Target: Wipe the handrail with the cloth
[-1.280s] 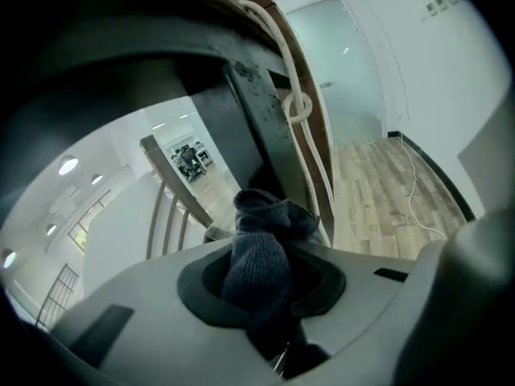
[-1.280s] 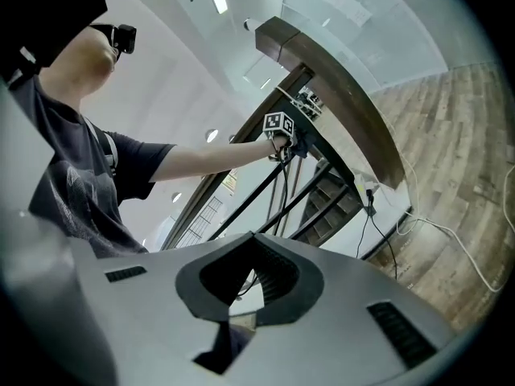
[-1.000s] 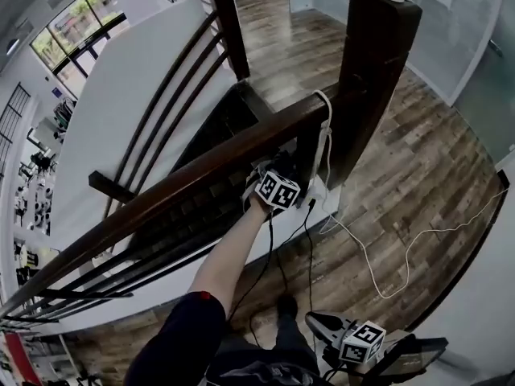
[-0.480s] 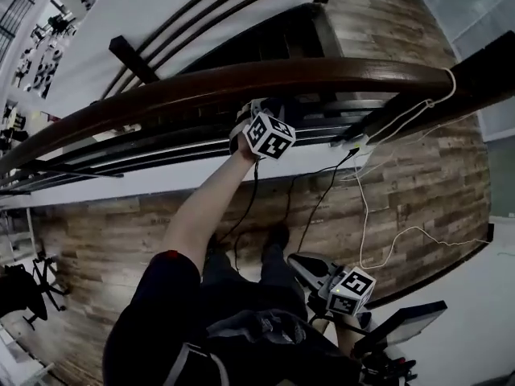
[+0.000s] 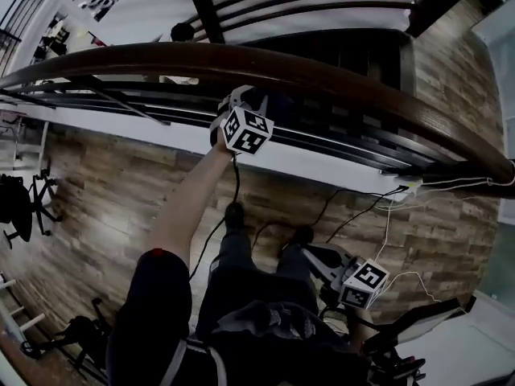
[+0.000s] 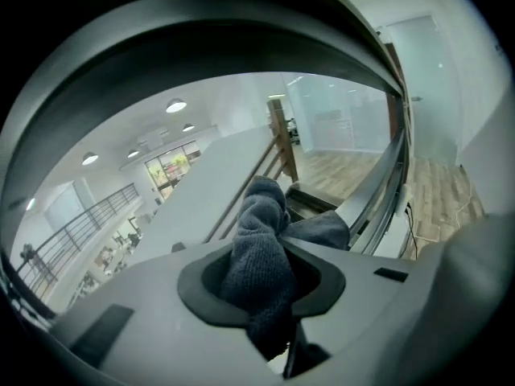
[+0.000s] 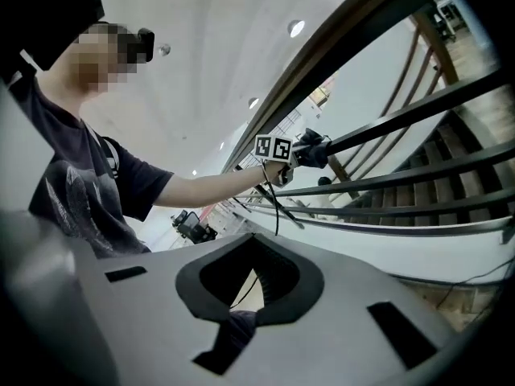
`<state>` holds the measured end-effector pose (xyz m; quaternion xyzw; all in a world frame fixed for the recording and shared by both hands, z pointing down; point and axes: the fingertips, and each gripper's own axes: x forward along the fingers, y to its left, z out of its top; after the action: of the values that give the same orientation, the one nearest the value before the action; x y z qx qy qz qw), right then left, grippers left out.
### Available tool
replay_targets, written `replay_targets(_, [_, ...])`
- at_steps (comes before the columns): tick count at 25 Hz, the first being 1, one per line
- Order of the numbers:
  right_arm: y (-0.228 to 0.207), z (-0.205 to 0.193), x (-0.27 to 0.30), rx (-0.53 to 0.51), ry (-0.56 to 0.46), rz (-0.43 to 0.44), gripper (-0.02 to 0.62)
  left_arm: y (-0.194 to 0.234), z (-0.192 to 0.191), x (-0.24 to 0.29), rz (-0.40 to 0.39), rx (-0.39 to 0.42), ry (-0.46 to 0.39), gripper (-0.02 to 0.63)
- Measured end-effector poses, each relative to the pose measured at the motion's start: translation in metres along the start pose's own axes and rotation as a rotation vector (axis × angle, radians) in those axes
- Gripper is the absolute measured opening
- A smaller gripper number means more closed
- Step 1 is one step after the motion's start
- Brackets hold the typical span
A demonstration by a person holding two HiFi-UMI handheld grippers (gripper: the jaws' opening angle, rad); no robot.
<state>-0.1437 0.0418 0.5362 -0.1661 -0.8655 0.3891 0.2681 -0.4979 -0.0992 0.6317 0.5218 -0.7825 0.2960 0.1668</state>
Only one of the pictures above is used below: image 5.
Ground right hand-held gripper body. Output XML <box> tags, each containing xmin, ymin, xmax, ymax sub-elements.
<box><xmin>301</xmin><ymin>243</ymin><xmax>391</xmax><ymax>311</ymax></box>

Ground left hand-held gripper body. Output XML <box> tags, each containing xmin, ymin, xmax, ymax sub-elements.
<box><xmin>208</xmin><ymin>85</ymin><xmax>275</xmax><ymax>157</ymax></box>

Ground dark brown wooden handrail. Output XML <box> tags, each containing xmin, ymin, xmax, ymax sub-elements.
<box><xmin>0</xmin><ymin>41</ymin><xmax>515</xmax><ymax>188</ymax></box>

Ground person's left forearm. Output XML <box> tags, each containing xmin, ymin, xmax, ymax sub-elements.
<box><xmin>146</xmin><ymin>141</ymin><xmax>237</xmax><ymax>273</ymax></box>

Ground person's right forearm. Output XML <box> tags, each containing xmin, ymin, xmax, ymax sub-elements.
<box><xmin>348</xmin><ymin>306</ymin><xmax>381</xmax><ymax>355</ymax></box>

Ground dark flat panel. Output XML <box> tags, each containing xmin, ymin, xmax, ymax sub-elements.
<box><xmin>361</xmin><ymin>297</ymin><xmax>478</xmax><ymax>347</ymax></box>

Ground black metal balustrade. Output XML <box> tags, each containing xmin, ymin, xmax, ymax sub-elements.
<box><xmin>0</xmin><ymin>76</ymin><xmax>468</xmax><ymax>176</ymax></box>

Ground person's right black shoe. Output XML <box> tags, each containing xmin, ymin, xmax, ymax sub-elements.
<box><xmin>290</xmin><ymin>224</ymin><xmax>316</xmax><ymax>246</ymax></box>

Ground person's black shoe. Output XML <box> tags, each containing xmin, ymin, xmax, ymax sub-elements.
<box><xmin>224</xmin><ymin>201</ymin><xmax>247</xmax><ymax>231</ymax></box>
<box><xmin>290</xmin><ymin>224</ymin><xmax>316</xmax><ymax>246</ymax></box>

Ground person's left black shoe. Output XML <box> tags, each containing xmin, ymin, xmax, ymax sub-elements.
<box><xmin>224</xmin><ymin>201</ymin><xmax>247</xmax><ymax>231</ymax></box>

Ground person's dark trousers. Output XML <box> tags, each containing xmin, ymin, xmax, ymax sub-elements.
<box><xmin>192</xmin><ymin>225</ymin><xmax>363</xmax><ymax>386</ymax></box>

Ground white power strip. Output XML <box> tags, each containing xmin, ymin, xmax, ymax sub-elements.
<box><xmin>394</xmin><ymin>176</ymin><xmax>424</xmax><ymax>195</ymax></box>

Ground person's black shirt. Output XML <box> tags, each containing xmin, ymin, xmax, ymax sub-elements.
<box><xmin>105</xmin><ymin>247</ymin><xmax>193</xmax><ymax>386</ymax></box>

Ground white metal rack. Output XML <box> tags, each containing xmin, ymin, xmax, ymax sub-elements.
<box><xmin>0</xmin><ymin>109</ymin><xmax>50</xmax><ymax>170</ymax></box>

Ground black office chair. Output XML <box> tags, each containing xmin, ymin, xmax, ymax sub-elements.
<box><xmin>0</xmin><ymin>169</ymin><xmax>64</xmax><ymax>249</ymax></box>

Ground black tripod stand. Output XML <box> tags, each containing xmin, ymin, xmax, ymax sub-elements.
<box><xmin>19</xmin><ymin>297</ymin><xmax>116</xmax><ymax>380</ymax></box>

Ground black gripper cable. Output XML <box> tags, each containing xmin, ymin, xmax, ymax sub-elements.
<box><xmin>187</xmin><ymin>153</ymin><xmax>242</xmax><ymax>281</ymax></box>

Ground white thin cable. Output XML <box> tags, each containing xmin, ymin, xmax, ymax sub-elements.
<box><xmin>372</xmin><ymin>193</ymin><xmax>470</xmax><ymax>315</ymax></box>

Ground black power cable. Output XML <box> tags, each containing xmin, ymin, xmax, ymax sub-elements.
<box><xmin>321</xmin><ymin>186</ymin><xmax>408</xmax><ymax>245</ymax></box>

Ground dark wooden newel post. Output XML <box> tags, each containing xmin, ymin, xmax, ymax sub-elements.
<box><xmin>189</xmin><ymin>0</ymin><xmax>225</xmax><ymax>44</ymax></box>

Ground white cord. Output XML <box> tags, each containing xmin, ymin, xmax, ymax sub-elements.
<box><xmin>420</xmin><ymin>176</ymin><xmax>515</xmax><ymax>189</ymax></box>

